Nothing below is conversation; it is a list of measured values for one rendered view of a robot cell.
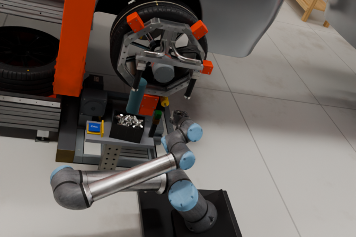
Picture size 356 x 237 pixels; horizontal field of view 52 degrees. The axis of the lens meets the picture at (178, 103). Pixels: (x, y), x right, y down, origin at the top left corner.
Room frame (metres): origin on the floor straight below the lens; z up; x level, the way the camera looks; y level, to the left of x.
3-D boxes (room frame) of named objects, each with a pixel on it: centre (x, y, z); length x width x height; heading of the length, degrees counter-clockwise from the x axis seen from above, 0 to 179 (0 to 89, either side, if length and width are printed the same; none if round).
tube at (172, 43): (2.05, 0.07, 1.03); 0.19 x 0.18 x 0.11; 21
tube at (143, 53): (1.98, 0.25, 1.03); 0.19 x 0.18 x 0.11; 21
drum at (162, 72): (2.06, 0.18, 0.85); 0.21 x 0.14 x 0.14; 21
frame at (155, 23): (2.13, 0.21, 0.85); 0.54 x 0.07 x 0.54; 111
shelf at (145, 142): (1.77, 0.28, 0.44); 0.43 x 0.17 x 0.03; 111
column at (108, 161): (1.75, 0.31, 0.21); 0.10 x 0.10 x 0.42; 21
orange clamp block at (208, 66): (2.25, -0.09, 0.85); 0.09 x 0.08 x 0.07; 111
